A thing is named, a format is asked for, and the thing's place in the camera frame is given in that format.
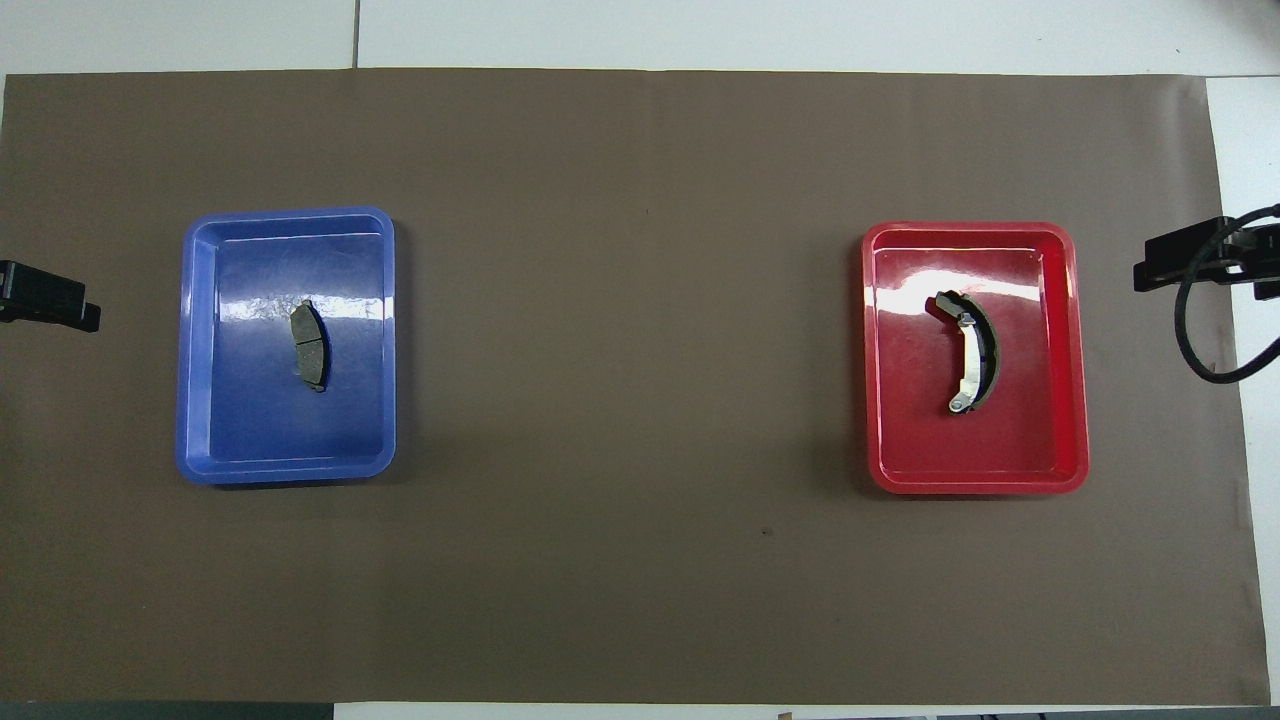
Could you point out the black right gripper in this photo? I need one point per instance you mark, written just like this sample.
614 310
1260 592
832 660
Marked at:
1255 260

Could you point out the curved silver brake shoe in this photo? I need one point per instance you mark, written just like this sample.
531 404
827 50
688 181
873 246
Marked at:
968 360

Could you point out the dark brake pad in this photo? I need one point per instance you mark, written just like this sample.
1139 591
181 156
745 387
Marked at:
308 350

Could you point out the blue plastic tray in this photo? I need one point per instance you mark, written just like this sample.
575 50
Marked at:
250 430

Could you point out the red plastic tray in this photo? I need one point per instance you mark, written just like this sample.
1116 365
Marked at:
920 430

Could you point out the brown paper table mat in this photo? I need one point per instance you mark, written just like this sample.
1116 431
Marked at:
640 300

